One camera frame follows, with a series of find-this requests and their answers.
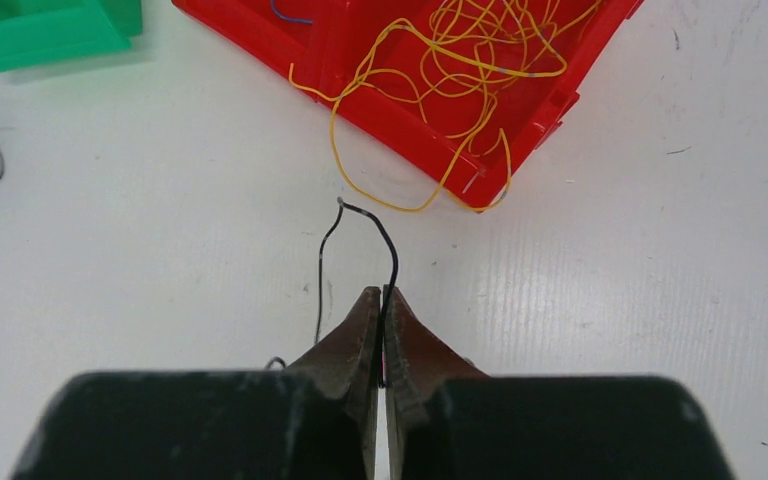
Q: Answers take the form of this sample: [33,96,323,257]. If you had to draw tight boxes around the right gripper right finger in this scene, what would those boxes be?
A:
[383,291,733,479]

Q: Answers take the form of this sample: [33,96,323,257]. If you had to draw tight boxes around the yellow wires in red bin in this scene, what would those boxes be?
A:
[287,0,604,215]

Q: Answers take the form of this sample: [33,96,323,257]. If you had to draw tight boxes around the red plastic double bin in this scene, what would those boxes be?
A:
[178,0,638,212]

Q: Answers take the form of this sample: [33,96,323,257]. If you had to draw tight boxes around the green plastic bin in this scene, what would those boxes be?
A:
[0,0,143,73]

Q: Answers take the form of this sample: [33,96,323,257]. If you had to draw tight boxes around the black thin wire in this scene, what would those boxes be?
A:
[263,195,401,389]

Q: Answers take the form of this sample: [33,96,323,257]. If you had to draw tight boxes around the blue wires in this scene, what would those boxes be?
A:
[269,0,316,26]

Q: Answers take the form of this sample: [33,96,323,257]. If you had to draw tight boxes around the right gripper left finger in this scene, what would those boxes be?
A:
[11,286,381,479]

